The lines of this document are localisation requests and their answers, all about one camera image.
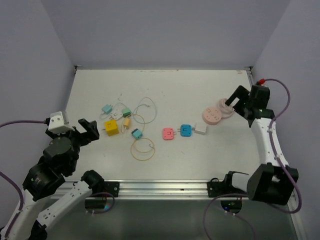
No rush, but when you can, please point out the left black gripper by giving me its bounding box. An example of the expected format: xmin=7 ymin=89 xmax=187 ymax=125
xmin=46 ymin=117 xmax=99 ymax=172

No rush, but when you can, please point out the yellow socket cube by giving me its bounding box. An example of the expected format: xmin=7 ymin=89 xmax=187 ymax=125
xmin=102 ymin=119 xmax=120 ymax=137

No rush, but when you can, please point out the teal charger plug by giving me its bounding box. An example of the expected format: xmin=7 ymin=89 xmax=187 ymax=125
xmin=101 ymin=104 xmax=113 ymax=115

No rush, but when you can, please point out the yellow plug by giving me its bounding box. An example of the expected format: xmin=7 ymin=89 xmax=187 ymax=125
xmin=122 ymin=117 xmax=131 ymax=130

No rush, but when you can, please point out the green plug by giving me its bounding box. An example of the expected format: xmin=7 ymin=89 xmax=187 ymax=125
xmin=121 ymin=107 xmax=132 ymax=118

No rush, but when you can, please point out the light blue plug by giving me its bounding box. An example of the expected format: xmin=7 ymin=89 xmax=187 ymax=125
xmin=131 ymin=128 xmax=143 ymax=140

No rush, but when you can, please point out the white adapter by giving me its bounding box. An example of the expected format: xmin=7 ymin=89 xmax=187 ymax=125
xmin=193 ymin=122 xmax=208 ymax=135

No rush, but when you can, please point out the blue socket cube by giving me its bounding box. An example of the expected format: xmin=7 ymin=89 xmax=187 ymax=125
xmin=178 ymin=124 xmax=193 ymax=137

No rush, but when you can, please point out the pink socket cube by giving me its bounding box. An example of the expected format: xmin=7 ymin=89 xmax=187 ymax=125
xmin=162 ymin=127 xmax=177 ymax=141

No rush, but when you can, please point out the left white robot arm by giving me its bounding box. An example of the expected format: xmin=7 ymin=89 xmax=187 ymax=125
xmin=0 ymin=118 xmax=104 ymax=240

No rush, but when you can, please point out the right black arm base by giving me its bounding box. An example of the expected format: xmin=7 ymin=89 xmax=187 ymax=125
xmin=206 ymin=171 xmax=250 ymax=198

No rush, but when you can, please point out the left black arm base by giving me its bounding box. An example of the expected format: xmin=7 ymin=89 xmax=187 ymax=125
xmin=80 ymin=170 xmax=120 ymax=198

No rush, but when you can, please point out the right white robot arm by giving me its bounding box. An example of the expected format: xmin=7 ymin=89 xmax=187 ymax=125
xmin=222 ymin=85 xmax=299 ymax=206

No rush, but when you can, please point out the white adapter plug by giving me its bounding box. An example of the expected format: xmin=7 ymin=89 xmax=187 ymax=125
xmin=109 ymin=109 xmax=123 ymax=121

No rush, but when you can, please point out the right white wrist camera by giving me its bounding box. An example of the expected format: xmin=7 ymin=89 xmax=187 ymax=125
xmin=255 ymin=78 xmax=267 ymax=88

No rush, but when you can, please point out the yellow cable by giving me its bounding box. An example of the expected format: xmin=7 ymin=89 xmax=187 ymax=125
xmin=120 ymin=113 xmax=156 ymax=161

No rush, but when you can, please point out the teal charger cable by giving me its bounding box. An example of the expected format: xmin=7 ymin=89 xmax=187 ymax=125
xmin=99 ymin=97 xmax=158 ymax=125

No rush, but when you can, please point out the aluminium front rail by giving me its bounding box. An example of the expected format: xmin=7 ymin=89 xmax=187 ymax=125
xmin=48 ymin=180 xmax=210 ymax=200

